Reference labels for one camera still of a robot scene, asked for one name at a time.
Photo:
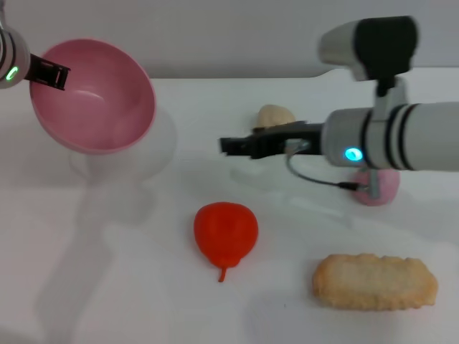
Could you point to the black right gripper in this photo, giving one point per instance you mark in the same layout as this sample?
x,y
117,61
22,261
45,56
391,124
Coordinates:
x,y
287,138

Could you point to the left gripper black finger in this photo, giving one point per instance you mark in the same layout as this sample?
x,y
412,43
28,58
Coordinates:
x,y
50,73

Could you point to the pink plastic bowl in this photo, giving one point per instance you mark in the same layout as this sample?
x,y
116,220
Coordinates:
x,y
97,104

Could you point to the orange toy fruit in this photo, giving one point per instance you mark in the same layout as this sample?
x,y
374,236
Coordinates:
x,y
226,233

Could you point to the beige toy bun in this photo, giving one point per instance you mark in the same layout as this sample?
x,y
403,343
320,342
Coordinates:
x,y
274,114

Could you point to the pink toy peach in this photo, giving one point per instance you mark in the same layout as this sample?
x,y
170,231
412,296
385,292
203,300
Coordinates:
x,y
387,190

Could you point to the golden fried bread toy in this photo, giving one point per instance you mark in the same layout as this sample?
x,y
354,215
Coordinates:
x,y
374,281

